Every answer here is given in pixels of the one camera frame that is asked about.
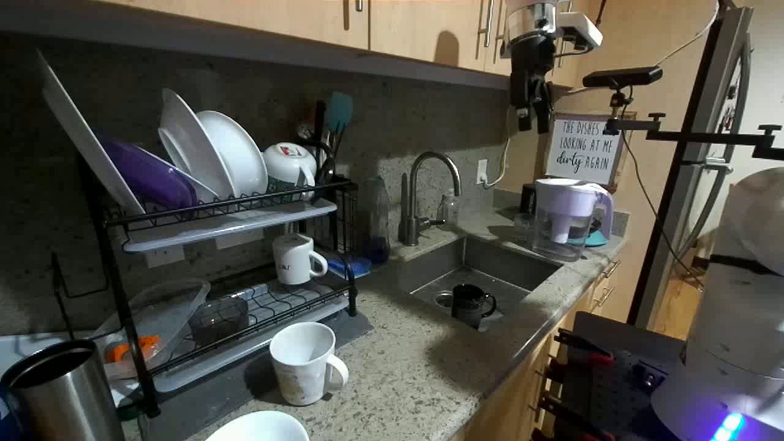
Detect wooden base cabinet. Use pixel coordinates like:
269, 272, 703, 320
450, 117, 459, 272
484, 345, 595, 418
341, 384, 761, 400
451, 256, 625, 441

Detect small white bowl red print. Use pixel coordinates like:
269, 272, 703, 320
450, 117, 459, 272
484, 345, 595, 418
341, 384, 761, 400
261, 140, 321, 189

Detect grey metal post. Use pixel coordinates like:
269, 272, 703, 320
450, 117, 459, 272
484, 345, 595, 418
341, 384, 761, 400
625, 4, 755, 331

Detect stainless steel tumbler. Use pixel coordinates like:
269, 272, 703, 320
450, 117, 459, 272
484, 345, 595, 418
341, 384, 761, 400
2, 337, 127, 441

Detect clear plastic container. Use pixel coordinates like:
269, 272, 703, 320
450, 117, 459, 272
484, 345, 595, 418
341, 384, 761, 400
96, 277, 213, 379

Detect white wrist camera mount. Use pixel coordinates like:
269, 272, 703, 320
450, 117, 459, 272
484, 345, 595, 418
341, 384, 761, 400
554, 10, 608, 57

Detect chrome kitchen faucet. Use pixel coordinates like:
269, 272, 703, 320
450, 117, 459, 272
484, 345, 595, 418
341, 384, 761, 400
397, 149, 467, 249

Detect white bowl with flower print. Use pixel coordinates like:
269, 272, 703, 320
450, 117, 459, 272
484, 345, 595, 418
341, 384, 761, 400
205, 409, 315, 441

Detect black camera stand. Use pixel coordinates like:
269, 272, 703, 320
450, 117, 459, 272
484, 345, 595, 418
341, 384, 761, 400
603, 85, 784, 327

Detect black stereo camera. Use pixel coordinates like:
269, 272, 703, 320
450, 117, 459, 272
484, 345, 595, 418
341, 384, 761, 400
581, 63, 668, 91

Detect purple plate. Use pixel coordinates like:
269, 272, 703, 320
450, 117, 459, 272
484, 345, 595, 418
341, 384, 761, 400
100, 135, 201, 210

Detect framed white text sign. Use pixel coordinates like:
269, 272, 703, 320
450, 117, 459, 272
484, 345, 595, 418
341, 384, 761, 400
544, 112, 625, 189

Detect teal silicone spatula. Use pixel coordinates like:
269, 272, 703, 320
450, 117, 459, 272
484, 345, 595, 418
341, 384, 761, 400
323, 88, 356, 142

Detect large speckled white mug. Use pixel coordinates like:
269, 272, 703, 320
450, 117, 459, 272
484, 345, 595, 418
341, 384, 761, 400
267, 320, 354, 409

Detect wooden wall cabinets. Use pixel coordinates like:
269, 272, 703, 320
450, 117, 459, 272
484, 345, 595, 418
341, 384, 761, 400
96, 0, 598, 91

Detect black kitchen utensil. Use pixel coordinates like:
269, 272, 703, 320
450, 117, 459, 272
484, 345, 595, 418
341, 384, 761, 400
312, 96, 332, 190

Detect plain white deep bowl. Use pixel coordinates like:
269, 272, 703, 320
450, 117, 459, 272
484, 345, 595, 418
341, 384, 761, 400
195, 107, 273, 198

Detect steel kitchen sink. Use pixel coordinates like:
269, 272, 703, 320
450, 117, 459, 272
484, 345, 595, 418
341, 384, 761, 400
378, 229, 568, 333

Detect dark glass bowl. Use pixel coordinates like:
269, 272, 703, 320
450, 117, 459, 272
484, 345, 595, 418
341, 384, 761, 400
186, 294, 250, 345

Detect white water filter pitcher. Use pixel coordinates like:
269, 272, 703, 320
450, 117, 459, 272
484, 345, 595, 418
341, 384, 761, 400
532, 177, 619, 253

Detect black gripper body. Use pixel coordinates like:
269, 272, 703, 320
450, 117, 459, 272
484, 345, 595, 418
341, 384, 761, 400
507, 28, 559, 112

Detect orange object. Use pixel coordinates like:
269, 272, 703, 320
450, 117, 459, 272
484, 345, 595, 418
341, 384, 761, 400
104, 333, 163, 367

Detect small white mug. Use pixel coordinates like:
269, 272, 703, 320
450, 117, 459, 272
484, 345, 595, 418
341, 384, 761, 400
269, 229, 332, 288

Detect white round plate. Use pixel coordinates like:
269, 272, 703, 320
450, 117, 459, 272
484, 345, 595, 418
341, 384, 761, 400
158, 85, 241, 204

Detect blue container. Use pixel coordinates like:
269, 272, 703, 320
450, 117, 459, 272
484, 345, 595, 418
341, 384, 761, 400
0, 390, 21, 441

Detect black two-tier dish rack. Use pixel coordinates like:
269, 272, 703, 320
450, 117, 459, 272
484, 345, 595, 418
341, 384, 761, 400
77, 96, 364, 422

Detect black pegboard with tools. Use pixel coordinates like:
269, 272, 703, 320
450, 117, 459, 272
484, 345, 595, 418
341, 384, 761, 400
529, 308, 691, 441

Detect large white rectangular plate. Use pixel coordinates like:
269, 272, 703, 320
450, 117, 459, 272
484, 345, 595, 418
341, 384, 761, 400
34, 46, 147, 215

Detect black mug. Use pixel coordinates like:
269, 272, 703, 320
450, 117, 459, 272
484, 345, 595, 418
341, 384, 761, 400
450, 281, 501, 325

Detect grey rack drip tray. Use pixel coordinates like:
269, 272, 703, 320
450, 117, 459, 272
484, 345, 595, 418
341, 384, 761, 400
120, 198, 344, 256
107, 277, 354, 397

